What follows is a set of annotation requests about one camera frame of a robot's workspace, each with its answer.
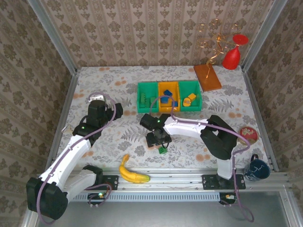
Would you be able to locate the red plastic goblet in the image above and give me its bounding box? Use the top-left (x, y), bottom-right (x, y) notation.
top-left (222, 34), bottom-right (250, 71)

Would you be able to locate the aluminium frame post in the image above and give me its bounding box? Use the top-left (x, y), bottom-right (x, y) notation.
top-left (27, 0), bottom-right (78, 76)
top-left (241, 0), bottom-right (291, 71)

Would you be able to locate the aluminium frame side rail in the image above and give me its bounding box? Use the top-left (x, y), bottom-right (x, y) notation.
top-left (48, 70), bottom-right (80, 171)
top-left (241, 68), bottom-right (280, 172)

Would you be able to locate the floral patterned tablecloth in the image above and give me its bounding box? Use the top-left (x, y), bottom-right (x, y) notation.
top-left (51, 66), bottom-right (273, 170)

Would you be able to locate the aluminium mounting rail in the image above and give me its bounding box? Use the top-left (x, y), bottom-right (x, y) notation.
top-left (35, 168), bottom-right (293, 191)

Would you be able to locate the white slotted cable duct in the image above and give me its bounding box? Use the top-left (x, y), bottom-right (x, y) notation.
top-left (71, 191), bottom-right (222, 202)

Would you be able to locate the gold wire stand wooden base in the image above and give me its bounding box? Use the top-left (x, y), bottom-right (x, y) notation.
top-left (193, 18), bottom-right (241, 92)

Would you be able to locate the dark blue mug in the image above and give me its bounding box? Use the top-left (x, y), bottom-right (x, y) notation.
top-left (243, 154), bottom-right (271, 183)

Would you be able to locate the green plastic bin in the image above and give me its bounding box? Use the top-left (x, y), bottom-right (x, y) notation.
top-left (137, 81), bottom-right (159, 114)
top-left (178, 80), bottom-right (203, 112)

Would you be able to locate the orange plastic bin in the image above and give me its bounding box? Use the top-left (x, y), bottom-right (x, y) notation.
top-left (158, 81), bottom-right (182, 113)

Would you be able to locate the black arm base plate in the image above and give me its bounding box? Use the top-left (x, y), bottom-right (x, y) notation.
top-left (77, 174), bottom-right (119, 191)
top-left (201, 174), bottom-right (246, 191)

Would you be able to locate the purple cable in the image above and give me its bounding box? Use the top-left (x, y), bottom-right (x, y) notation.
top-left (149, 95), bottom-right (255, 223)
top-left (36, 92), bottom-right (117, 225)

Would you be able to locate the small controller board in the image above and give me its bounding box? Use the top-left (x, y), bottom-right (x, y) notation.
top-left (87, 192), bottom-right (107, 209)
top-left (219, 192), bottom-right (237, 208)

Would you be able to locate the yellow banana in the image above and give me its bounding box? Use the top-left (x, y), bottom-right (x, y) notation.
top-left (119, 154), bottom-right (151, 184)

